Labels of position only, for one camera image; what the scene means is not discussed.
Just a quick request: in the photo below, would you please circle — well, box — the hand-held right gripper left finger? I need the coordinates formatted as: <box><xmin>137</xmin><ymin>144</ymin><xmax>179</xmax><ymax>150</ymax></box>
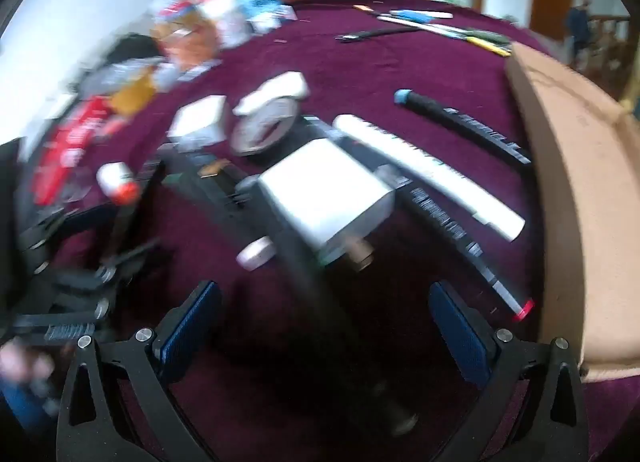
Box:
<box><xmin>56</xmin><ymin>279</ymin><xmax>223</xmax><ymax>462</ymax></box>

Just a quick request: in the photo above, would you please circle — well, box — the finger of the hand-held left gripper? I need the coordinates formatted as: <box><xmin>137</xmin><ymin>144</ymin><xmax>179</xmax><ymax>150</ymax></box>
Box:
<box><xmin>20</xmin><ymin>161</ymin><xmax>167</xmax><ymax>259</ymax></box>
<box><xmin>9</xmin><ymin>237</ymin><xmax>163</xmax><ymax>343</ymax></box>

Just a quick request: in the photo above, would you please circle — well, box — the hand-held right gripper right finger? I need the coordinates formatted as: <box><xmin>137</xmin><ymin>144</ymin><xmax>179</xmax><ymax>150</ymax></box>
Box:
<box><xmin>427</xmin><ymin>279</ymin><xmax>591</xmax><ymax>462</ymax></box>

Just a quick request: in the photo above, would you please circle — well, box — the white bottle red cap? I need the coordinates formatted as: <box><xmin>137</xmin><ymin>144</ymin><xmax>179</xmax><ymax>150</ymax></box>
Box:
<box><xmin>96</xmin><ymin>161</ymin><xmax>141</xmax><ymax>205</ymax></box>

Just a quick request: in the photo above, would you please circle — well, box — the black gold lipstick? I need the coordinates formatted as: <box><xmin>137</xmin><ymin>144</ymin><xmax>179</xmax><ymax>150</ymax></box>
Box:
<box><xmin>160</xmin><ymin>149</ymin><xmax>261</xmax><ymax>208</ymax></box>

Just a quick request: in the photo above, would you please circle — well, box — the small white round container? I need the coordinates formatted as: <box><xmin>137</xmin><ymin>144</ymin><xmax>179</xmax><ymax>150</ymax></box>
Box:
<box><xmin>236</xmin><ymin>236</ymin><xmax>277</xmax><ymax>272</ymax></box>

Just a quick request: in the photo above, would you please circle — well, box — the black marker red end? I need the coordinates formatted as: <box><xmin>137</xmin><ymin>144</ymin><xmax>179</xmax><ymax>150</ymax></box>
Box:
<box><xmin>402</xmin><ymin>182</ymin><xmax>536</xmax><ymax>322</ymax></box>

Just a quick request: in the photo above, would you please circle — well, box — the black tape roll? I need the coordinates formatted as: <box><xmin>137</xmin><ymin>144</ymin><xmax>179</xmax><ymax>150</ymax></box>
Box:
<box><xmin>230</xmin><ymin>97</ymin><xmax>298</xmax><ymax>158</ymax></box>

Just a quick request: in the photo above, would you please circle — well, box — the white charger adapter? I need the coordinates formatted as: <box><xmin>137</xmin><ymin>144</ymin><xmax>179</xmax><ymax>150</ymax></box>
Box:
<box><xmin>256</xmin><ymin>138</ymin><xmax>396</xmax><ymax>273</ymax></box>

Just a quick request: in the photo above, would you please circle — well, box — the white squeeze tube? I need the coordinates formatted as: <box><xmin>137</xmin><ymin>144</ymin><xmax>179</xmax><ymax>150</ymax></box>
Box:
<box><xmin>232</xmin><ymin>71</ymin><xmax>311</xmax><ymax>116</ymax></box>

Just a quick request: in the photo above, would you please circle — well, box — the cardboard box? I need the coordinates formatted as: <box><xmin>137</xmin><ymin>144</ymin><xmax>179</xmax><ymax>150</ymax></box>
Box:
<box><xmin>505</xmin><ymin>42</ymin><xmax>640</xmax><ymax>383</ymax></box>

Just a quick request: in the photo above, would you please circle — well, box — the black marker blue cap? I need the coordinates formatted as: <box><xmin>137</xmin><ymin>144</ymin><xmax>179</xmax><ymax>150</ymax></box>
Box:
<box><xmin>393</xmin><ymin>89</ymin><xmax>532</xmax><ymax>165</ymax></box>

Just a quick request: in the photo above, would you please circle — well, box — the person's left hand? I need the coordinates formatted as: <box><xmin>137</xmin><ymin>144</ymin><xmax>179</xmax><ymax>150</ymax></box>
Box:
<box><xmin>0</xmin><ymin>337</ymin><xmax>56</xmax><ymax>387</ymax></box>

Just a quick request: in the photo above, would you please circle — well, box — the red item clear pack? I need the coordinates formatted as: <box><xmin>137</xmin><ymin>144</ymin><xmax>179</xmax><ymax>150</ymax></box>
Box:
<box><xmin>32</xmin><ymin>95</ymin><xmax>113</xmax><ymax>205</ymax></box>

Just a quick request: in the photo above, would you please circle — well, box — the white barcode box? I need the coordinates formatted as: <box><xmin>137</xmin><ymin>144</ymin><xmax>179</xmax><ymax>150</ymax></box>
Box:
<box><xmin>167</xmin><ymin>95</ymin><xmax>227</xmax><ymax>145</ymax></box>

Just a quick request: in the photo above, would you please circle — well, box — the black bag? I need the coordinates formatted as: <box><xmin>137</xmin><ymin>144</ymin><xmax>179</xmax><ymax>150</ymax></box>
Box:
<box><xmin>102</xmin><ymin>33</ymin><xmax>166</xmax><ymax>63</ymax></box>

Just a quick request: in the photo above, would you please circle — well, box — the orange printed can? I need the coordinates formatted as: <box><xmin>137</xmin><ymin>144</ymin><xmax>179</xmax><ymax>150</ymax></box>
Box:
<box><xmin>152</xmin><ymin>7</ymin><xmax>223</xmax><ymax>70</ymax></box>

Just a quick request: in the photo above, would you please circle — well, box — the small blue white box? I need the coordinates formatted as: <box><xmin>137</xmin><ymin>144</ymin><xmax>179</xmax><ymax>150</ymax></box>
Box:
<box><xmin>250</xmin><ymin>5</ymin><xmax>298</xmax><ymax>33</ymax></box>

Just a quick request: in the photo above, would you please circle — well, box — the maroon velvet tablecloth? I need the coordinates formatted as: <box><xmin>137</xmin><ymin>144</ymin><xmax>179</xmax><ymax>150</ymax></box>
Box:
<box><xmin>20</xmin><ymin>0</ymin><xmax>640</xmax><ymax>462</ymax></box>

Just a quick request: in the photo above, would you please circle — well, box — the white yellow pen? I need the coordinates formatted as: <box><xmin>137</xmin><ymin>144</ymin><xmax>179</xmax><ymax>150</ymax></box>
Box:
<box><xmin>467</xmin><ymin>36</ymin><xmax>515</xmax><ymax>58</ymax></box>

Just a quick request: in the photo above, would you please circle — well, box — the black clip pen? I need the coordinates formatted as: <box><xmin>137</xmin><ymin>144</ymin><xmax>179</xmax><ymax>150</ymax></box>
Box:
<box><xmin>336</xmin><ymin>27</ymin><xmax>416</xmax><ymax>44</ymax></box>

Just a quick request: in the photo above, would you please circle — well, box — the green pen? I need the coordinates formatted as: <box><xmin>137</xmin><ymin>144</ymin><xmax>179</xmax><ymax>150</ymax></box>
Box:
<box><xmin>462</xmin><ymin>27</ymin><xmax>512</xmax><ymax>46</ymax></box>

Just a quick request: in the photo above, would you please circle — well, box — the white ruler with tools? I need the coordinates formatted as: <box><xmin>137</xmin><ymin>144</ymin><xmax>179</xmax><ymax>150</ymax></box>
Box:
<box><xmin>376</xmin><ymin>15</ymin><xmax>473</xmax><ymax>40</ymax></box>

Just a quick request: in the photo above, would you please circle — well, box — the wooden stair railing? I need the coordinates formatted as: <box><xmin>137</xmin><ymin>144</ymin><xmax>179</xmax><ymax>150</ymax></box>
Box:
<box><xmin>587</xmin><ymin>12</ymin><xmax>633</xmax><ymax>93</ymax></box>

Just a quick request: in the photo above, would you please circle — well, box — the dark blue jacket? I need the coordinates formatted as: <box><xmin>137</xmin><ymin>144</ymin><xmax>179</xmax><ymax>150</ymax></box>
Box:
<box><xmin>566</xmin><ymin>0</ymin><xmax>596</xmax><ymax>60</ymax></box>

